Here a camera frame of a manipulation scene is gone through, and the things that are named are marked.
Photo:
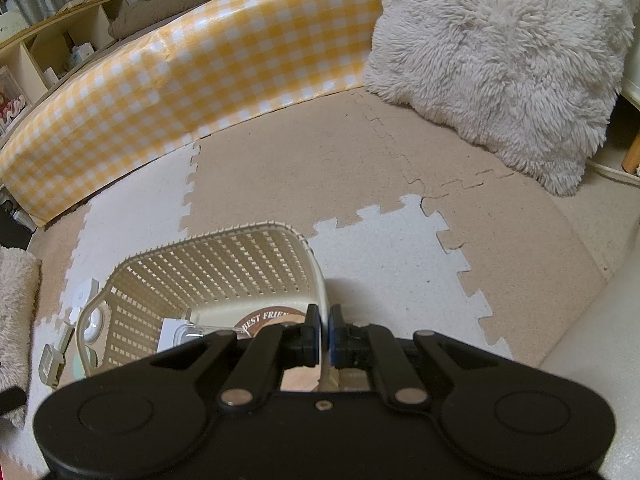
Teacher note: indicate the cream plastic woven basket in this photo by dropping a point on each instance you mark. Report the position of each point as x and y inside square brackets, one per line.
[211, 279]

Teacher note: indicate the clear glass spray bottle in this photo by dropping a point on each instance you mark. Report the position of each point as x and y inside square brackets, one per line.
[177, 331]

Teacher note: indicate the mint green round lid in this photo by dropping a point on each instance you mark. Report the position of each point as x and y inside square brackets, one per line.
[78, 372]

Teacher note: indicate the yellow gingham padded bumper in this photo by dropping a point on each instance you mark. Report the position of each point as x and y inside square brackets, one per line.
[222, 63]

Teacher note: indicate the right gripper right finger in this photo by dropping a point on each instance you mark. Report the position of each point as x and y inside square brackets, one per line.
[374, 350]

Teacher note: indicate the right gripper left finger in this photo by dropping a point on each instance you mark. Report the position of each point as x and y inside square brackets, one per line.
[282, 357]

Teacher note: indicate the cork frog print coaster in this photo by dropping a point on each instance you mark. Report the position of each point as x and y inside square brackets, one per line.
[255, 321]

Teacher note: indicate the white fluffy pillow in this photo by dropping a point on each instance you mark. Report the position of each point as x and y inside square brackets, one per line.
[533, 81]

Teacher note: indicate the white round device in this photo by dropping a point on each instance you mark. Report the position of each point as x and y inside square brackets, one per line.
[84, 292]

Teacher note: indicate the wooden shelf unit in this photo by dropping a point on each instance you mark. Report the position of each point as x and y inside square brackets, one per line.
[36, 61]

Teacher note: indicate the white ring holder device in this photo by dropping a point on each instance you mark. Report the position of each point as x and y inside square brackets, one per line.
[93, 326]

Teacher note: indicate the grey fluffy rug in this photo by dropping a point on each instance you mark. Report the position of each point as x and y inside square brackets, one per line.
[20, 280]

